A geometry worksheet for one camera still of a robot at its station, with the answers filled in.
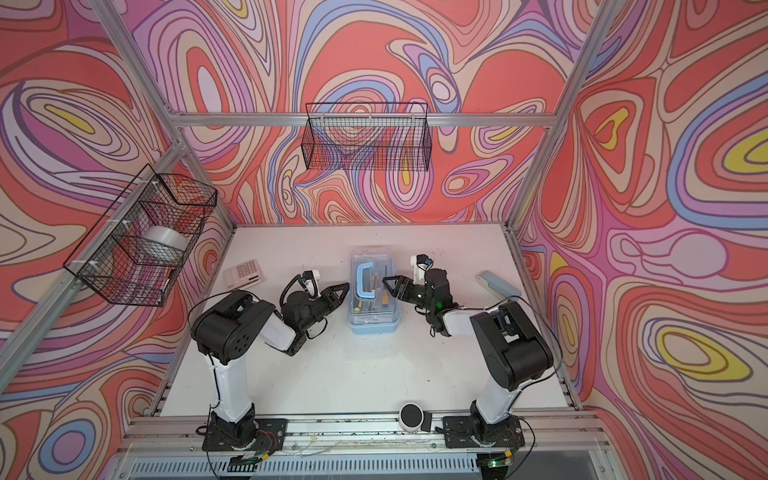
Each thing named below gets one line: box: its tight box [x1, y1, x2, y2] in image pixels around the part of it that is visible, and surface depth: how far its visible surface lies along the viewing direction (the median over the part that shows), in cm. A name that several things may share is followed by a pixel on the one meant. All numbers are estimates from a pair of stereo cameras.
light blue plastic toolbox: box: [347, 300, 401, 335], surface depth 88 cm
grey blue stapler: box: [476, 270, 522, 299], surface depth 101 cm
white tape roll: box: [141, 226, 190, 265], surface depth 74 cm
